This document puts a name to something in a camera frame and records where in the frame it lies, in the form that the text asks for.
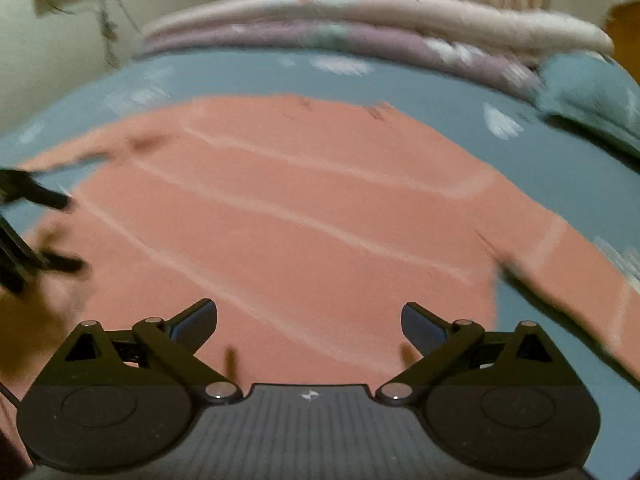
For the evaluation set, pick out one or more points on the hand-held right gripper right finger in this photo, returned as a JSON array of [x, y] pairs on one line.
[[422, 329]]

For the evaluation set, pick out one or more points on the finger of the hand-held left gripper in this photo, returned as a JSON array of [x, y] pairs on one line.
[[35, 190], [65, 265]]

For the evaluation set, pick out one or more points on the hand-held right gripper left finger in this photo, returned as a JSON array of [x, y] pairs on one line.
[[195, 326]]

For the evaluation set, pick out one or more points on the orange striped sweater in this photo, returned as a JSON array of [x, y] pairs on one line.
[[300, 200]]

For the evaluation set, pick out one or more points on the bed with teal printed sheet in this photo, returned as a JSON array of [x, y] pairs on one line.
[[550, 180]]

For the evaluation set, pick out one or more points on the teal pillow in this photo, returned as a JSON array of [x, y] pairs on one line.
[[590, 95]]

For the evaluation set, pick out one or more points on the pink floral quilt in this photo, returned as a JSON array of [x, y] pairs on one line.
[[400, 7]]

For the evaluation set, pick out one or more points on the wooden bed headboard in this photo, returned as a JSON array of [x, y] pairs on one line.
[[625, 20]]

